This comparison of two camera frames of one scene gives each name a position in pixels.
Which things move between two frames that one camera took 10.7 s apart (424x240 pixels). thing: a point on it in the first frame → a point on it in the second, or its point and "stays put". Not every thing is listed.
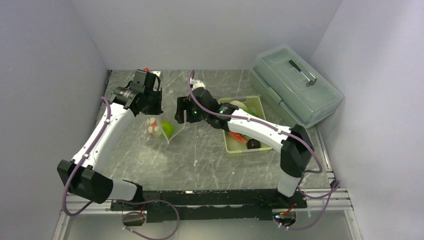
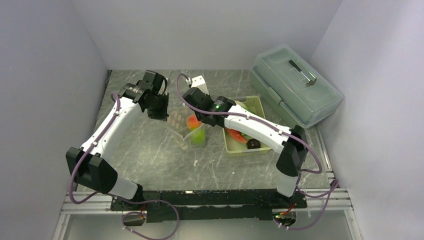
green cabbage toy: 242,106 stays put
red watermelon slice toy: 239,137 stays put
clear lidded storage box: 298,86 stays put
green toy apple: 168,128 → 197,138
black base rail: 165,206 stays put
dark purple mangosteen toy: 253,143 stays put
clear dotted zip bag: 161,129 → 186,128
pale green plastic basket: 233,147 stays put
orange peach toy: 153,126 → 192,122
